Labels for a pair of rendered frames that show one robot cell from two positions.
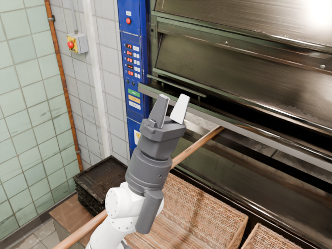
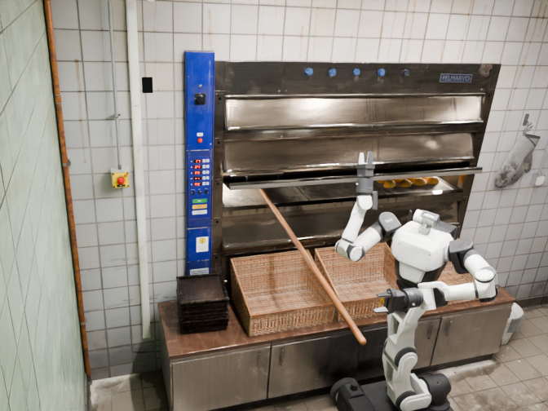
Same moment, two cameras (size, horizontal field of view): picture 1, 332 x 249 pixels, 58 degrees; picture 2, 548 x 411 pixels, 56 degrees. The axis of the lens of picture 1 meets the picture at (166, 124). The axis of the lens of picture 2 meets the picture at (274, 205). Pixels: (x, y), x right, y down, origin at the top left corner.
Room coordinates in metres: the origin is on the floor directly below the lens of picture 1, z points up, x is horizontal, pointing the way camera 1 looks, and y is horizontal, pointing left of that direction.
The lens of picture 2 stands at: (-0.33, 2.42, 2.58)
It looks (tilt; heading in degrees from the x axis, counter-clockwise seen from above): 25 degrees down; 300
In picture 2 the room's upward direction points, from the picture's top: 4 degrees clockwise
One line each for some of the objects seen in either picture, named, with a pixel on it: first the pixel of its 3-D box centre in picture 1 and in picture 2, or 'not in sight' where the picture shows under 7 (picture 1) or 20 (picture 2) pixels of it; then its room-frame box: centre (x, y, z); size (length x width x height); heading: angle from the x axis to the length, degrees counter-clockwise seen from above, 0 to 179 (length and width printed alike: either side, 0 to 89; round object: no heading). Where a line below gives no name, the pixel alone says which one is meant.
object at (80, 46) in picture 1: (77, 42); (120, 177); (1.75, 0.52, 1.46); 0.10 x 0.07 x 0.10; 50
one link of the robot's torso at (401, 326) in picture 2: not in sight; (404, 329); (0.17, -0.05, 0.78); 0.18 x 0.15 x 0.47; 139
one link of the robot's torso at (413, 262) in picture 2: not in sight; (423, 251); (0.16, -0.09, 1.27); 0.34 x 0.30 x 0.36; 173
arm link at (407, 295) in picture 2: not in sight; (399, 300); (0.11, 0.44, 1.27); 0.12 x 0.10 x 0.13; 50
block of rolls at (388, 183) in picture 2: not in sight; (394, 169); (0.77, -1.38, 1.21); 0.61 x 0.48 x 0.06; 140
